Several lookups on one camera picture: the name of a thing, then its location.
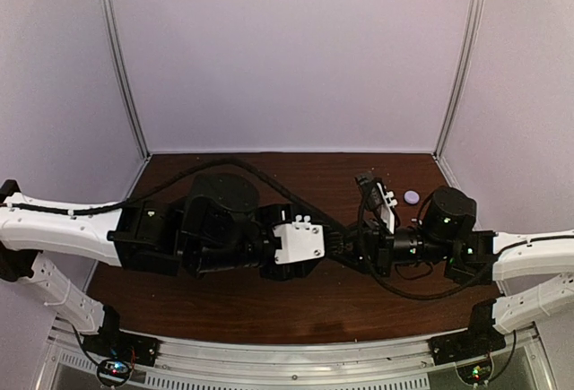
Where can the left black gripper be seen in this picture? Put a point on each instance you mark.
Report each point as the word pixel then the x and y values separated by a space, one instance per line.
pixel 286 212

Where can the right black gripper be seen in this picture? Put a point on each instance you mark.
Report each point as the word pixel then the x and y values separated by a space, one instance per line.
pixel 378 243

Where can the lavender charging case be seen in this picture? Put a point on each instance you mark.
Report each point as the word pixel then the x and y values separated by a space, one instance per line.
pixel 411 197

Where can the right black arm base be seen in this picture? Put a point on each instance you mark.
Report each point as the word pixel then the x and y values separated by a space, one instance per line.
pixel 478 339

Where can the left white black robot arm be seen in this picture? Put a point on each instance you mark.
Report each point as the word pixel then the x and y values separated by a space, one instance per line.
pixel 218 226

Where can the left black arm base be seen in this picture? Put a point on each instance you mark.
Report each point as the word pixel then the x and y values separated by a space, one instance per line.
pixel 111 342

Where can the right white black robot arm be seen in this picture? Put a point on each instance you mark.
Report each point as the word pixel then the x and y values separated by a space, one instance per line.
pixel 534 272

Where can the right small circuit board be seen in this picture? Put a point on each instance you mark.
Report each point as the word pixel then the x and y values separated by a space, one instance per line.
pixel 475 373

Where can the small circuit board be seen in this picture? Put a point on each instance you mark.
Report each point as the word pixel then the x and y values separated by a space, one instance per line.
pixel 112 372
pixel 475 373

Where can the left small circuit board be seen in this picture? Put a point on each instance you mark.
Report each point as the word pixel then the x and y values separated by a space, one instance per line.
pixel 112 372

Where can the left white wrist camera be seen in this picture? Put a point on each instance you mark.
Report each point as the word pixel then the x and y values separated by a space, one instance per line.
pixel 301 240

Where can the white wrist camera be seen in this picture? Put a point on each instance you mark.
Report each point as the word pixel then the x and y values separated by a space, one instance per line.
pixel 301 240
pixel 378 200

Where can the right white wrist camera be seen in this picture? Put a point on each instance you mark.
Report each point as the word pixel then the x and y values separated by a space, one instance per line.
pixel 378 200

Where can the front aluminium rail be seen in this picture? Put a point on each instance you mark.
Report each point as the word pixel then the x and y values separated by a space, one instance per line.
pixel 404 363

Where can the left aluminium frame post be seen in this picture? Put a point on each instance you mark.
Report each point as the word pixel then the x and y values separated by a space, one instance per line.
pixel 120 70

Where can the aluminium frame post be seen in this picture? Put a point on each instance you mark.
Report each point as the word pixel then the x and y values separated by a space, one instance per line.
pixel 472 25
pixel 120 70

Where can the right aluminium frame post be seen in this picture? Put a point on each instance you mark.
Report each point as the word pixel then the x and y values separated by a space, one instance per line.
pixel 472 25

